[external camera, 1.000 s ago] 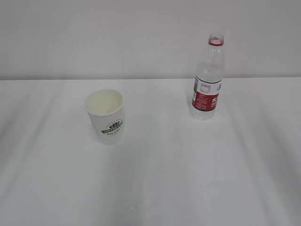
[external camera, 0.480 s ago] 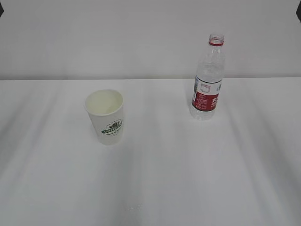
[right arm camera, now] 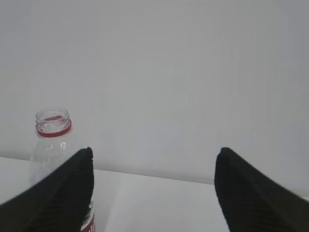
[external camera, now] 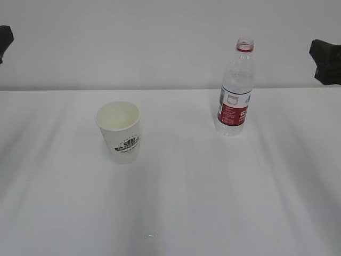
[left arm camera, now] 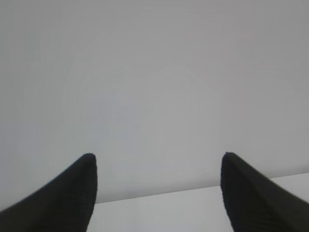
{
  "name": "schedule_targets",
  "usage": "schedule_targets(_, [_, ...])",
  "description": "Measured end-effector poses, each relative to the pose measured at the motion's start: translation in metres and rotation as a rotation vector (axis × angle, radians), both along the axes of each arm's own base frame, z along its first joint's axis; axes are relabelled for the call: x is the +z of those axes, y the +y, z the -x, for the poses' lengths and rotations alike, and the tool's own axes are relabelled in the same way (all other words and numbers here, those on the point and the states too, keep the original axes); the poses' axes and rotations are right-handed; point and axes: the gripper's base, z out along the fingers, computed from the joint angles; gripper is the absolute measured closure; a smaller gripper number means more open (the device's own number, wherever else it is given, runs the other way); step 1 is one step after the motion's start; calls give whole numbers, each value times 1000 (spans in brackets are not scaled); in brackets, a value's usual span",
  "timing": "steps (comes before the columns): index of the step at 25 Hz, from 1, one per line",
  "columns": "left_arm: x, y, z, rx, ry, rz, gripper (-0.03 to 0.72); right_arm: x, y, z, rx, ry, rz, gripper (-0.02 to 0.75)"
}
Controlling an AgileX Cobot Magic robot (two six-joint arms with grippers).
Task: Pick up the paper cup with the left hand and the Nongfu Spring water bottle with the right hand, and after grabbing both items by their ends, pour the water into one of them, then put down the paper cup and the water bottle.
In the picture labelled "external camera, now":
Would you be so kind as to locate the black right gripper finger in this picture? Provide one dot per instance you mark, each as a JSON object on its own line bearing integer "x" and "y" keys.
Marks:
{"x": 327, "y": 59}

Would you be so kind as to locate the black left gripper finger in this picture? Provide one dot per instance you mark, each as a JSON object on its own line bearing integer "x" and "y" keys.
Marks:
{"x": 6, "y": 39}

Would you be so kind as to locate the white paper cup green logo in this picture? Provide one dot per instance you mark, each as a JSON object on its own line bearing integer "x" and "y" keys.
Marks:
{"x": 119, "y": 123}

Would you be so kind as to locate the clear water bottle red label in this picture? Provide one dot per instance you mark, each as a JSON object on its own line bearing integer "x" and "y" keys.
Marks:
{"x": 237, "y": 85}

